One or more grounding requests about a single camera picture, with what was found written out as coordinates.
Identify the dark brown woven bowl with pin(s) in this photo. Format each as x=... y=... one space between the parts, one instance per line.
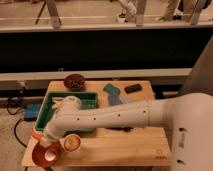
x=74 y=82

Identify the wooden table board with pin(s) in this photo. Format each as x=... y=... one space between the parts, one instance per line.
x=140 y=147

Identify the green plastic tray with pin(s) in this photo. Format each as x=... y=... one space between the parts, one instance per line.
x=47 y=109

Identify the red bowl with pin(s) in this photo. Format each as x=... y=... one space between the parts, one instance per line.
x=46 y=156

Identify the beige item in tray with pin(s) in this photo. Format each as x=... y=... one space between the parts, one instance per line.
x=56 y=102

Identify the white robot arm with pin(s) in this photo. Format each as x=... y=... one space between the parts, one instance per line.
x=189 y=116

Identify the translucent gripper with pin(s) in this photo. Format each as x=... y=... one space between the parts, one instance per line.
x=45 y=142

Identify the blue cloth piece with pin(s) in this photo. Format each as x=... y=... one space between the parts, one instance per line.
x=117 y=100

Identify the teal sponge block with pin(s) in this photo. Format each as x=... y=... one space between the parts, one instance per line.
x=111 y=89

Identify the red chili pepper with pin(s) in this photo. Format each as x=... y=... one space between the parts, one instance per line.
x=36 y=135

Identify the blue box on floor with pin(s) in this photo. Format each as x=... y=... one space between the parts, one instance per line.
x=31 y=112

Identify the small orange cup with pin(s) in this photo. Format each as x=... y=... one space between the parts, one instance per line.
x=72 y=142

